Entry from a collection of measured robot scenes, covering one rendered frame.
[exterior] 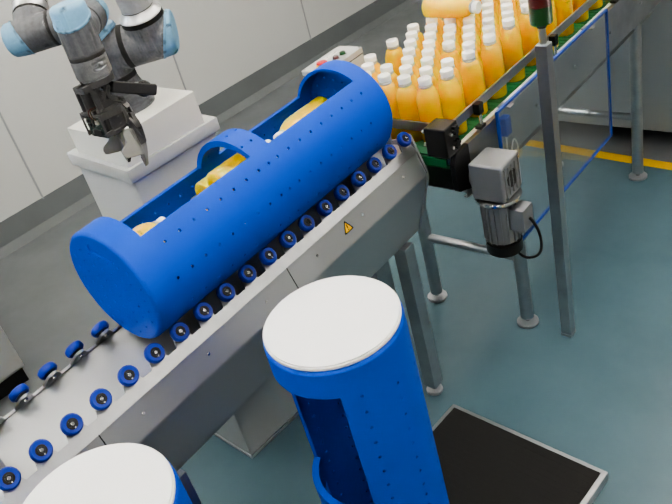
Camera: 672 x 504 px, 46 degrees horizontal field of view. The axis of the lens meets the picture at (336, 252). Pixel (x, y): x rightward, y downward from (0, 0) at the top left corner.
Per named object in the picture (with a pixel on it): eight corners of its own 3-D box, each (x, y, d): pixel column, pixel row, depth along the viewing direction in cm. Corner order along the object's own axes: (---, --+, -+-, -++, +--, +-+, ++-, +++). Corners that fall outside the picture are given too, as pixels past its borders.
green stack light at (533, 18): (525, 27, 220) (524, 10, 217) (536, 18, 224) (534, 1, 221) (546, 27, 216) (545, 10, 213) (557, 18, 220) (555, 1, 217)
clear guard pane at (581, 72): (513, 247, 256) (496, 113, 229) (610, 134, 301) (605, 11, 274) (515, 247, 255) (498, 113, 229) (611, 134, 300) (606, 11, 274)
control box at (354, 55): (308, 99, 256) (300, 69, 250) (345, 73, 267) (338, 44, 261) (332, 101, 250) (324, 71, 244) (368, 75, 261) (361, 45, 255)
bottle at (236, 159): (200, 172, 186) (252, 135, 196) (211, 197, 189) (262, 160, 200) (219, 174, 181) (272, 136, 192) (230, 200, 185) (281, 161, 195)
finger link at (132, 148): (130, 175, 169) (108, 137, 166) (150, 162, 173) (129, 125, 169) (137, 174, 167) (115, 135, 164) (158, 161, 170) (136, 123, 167)
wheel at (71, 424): (54, 424, 155) (55, 422, 154) (72, 409, 158) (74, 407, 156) (69, 441, 156) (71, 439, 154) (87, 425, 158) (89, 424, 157)
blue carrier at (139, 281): (91, 311, 186) (51, 216, 168) (318, 137, 236) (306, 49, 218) (173, 359, 171) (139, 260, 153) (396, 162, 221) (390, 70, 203)
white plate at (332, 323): (304, 268, 169) (305, 273, 169) (235, 355, 150) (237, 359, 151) (422, 282, 155) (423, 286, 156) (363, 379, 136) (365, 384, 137)
